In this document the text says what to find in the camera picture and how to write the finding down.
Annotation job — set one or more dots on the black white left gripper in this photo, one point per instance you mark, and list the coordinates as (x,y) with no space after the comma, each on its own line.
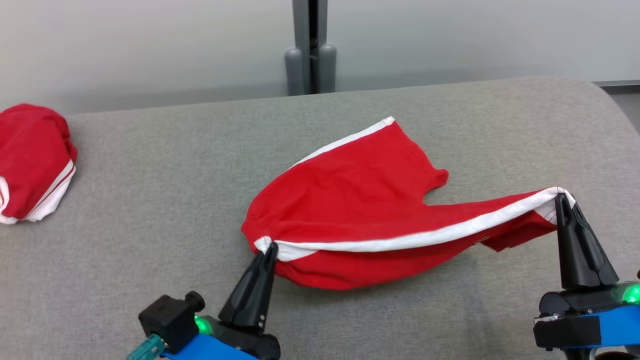
(250,342)

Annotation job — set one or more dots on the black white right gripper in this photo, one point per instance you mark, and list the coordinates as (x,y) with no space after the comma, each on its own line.
(575,300)

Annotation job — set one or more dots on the red shorts with white stripe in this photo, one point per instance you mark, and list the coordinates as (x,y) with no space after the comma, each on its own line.
(350,200)

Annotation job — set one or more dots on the red shirt with white sleeves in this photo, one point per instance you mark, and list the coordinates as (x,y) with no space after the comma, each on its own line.
(30,155)

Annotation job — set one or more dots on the blue right camera mount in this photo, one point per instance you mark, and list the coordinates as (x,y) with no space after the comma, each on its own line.
(620,325)

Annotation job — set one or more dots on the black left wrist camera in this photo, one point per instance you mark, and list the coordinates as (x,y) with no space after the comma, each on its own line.
(167,320)

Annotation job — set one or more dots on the grey metal floor rail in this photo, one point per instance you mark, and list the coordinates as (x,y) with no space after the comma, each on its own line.
(617,83)

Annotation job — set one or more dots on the grey cylinder post foot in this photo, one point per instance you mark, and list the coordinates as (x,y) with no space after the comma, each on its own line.
(294,70)
(327,67)

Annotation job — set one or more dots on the grey metal partition post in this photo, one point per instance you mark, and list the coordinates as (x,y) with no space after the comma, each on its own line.
(310,30)

